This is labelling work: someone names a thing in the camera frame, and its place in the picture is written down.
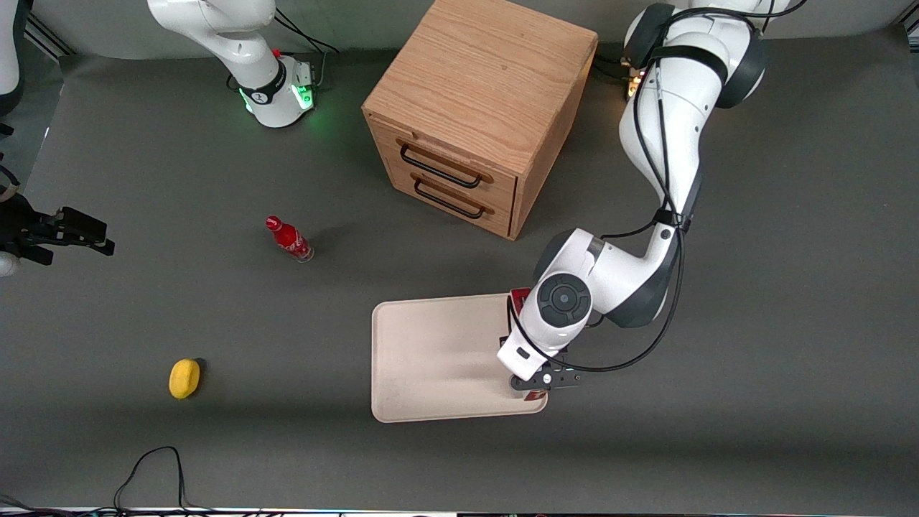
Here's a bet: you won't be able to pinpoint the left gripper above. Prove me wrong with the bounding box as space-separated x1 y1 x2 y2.
497 332 551 382

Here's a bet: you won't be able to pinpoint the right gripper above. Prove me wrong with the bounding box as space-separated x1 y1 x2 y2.
0 191 116 266

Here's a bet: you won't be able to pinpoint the red cookie box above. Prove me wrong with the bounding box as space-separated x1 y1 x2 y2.
508 287 548 403

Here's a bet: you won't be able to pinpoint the beige rectangular tray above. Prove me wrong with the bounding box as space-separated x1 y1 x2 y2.
370 292 549 424

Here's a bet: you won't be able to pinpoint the wooden drawer front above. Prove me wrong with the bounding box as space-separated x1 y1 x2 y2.
370 115 519 210
384 154 516 238

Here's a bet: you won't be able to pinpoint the yellow lemon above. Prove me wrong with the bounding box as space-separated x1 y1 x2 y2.
169 358 202 400

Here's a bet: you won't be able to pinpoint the red cola bottle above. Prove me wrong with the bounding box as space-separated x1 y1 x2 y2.
265 215 315 264

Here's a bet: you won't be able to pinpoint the grey table mat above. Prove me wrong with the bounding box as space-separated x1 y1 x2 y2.
0 29 919 512

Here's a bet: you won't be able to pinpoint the wooden drawer cabinet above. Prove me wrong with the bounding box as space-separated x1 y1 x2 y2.
361 0 600 241

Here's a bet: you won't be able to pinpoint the black drawer handle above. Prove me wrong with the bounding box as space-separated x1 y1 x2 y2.
398 140 495 190
413 176 495 220

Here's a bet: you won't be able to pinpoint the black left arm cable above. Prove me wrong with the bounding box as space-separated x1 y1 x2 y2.
506 0 808 375

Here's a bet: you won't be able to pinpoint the black looped cable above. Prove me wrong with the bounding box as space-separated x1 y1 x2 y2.
113 446 216 515

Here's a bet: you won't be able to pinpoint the black left base cables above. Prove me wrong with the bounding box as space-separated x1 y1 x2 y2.
592 54 634 84

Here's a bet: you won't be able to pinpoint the black base cables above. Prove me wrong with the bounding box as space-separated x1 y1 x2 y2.
592 54 634 84
273 7 340 90

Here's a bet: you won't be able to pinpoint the black right base cables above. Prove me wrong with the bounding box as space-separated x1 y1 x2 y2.
273 7 340 90

